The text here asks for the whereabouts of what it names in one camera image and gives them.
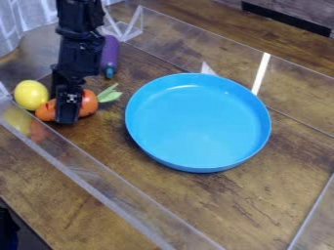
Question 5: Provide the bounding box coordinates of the orange toy carrot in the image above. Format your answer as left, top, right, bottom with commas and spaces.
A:
34, 84, 123, 121

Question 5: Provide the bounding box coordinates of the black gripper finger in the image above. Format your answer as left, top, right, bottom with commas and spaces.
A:
50, 66, 62, 98
54, 85, 84, 124

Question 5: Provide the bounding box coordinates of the black bar in background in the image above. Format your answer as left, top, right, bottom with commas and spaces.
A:
242, 1, 331, 37

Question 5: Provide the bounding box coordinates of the blue round plate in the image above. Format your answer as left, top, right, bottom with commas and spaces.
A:
125, 73, 271, 173

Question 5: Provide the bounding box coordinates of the white patterned curtain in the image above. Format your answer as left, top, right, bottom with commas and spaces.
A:
0, 0, 123, 57

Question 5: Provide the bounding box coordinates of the yellow toy lemon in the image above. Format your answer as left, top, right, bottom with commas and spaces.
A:
13, 80, 49, 111

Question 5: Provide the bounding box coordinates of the clear acrylic enclosure wall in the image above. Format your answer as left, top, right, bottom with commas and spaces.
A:
0, 0, 334, 250

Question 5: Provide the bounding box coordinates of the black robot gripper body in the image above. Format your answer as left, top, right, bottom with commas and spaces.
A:
52, 26, 105, 85

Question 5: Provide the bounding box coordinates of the purple toy eggplant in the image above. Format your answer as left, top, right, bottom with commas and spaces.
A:
100, 35, 120, 78

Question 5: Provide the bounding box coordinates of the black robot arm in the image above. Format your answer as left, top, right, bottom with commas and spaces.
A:
50, 0, 105, 124

